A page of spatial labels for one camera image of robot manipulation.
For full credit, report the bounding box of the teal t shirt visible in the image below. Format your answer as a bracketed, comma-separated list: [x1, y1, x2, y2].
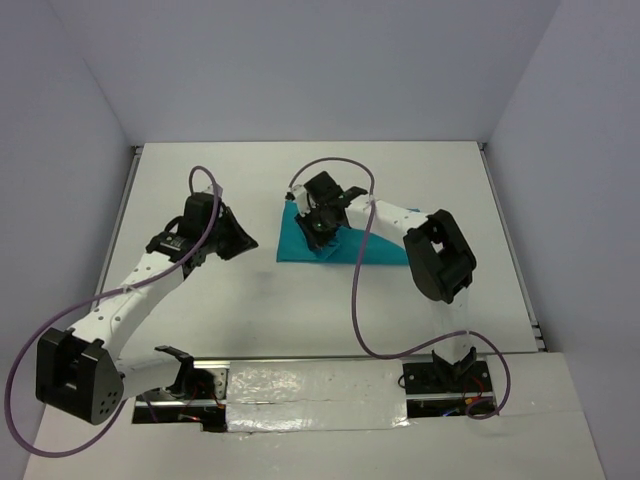
[276, 196, 428, 266]

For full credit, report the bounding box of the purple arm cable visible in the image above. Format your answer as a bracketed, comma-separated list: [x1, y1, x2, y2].
[288, 157, 512, 420]
[4, 165, 224, 457]

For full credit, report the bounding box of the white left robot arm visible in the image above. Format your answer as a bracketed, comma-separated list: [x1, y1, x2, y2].
[35, 188, 258, 425]

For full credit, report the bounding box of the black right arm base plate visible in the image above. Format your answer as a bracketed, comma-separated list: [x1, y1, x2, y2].
[398, 360, 493, 396]

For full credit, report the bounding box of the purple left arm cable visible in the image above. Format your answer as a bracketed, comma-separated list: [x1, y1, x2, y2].
[4, 165, 224, 457]

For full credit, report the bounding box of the silver mounting rail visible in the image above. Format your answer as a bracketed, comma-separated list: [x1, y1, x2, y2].
[139, 355, 494, 406]

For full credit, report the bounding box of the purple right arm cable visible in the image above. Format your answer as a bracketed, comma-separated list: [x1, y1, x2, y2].
[288, 157, 512, 420]

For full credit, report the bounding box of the white front cover board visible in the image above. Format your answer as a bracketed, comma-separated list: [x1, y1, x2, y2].
[25, 353, 604, 479]

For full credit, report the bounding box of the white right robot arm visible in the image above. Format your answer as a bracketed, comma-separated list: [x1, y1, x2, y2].
[286, 171, 477, 391]

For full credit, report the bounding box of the white foam cover block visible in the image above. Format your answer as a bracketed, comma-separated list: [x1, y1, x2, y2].
[226, 360, 409, 433]

